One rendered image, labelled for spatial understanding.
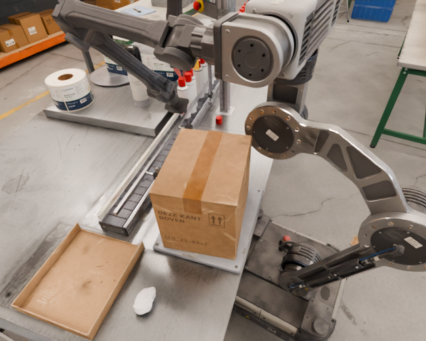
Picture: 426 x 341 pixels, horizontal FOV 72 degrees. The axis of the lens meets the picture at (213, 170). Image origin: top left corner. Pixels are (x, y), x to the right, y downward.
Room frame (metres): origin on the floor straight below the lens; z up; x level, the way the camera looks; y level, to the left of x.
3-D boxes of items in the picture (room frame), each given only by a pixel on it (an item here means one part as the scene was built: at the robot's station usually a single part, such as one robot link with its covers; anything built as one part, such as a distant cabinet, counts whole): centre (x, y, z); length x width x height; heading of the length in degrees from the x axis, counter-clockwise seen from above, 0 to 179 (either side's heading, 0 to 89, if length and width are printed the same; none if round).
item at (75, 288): (0.46, 0.42, 0.85); 0.30 x 0.26 x 0.04; 160
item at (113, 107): (1.66, 0.44, 0.86); 0.80 x 0.67 x 0.05; 160
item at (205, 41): (0.67, -0.02, 1.45); 0.09 x 0.08 x 0.12; 148
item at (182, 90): (1.26, 0.12, 0.98); 0.05 x 0.05 x 0.20
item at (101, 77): (1.76, 0.57, 0.89); 0.31 x 0.31 x 0.01
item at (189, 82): (1.31, 0.09, 0.98); 0.05 x 0.05 x 0.20
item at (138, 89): (1.42, 0.36, 1.03); 0.09 x 0.09 x 0.30
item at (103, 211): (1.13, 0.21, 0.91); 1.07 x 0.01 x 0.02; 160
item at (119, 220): (1.39, 0.07, 0.86); 1.65 x 0.08 x 0.04; 160
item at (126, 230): (1.39, 0.07, 0.85); 1.65 x 0.11 x 0.05; 160
